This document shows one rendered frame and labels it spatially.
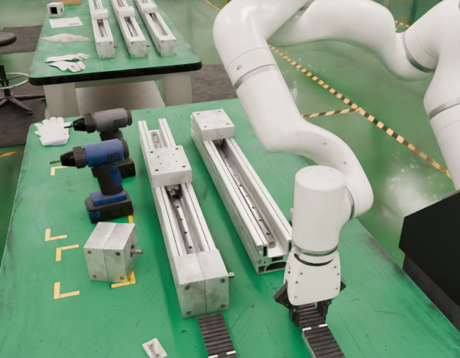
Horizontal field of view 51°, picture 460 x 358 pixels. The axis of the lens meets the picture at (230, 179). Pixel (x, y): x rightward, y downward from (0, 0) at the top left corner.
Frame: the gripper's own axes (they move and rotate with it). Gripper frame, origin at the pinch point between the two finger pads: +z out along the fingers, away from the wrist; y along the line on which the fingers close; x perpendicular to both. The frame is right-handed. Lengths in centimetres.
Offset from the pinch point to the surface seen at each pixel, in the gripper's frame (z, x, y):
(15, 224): 4, 55, -62
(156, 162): -8, 57, -22
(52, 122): 2, 122, -55
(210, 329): 0.7, 1.5, -19.7
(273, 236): -1.7, 23.5, 0.9
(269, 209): -4.4, 31.3, 2.4
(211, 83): 81, 380, 65
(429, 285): 7.5, 6.9, 33.9
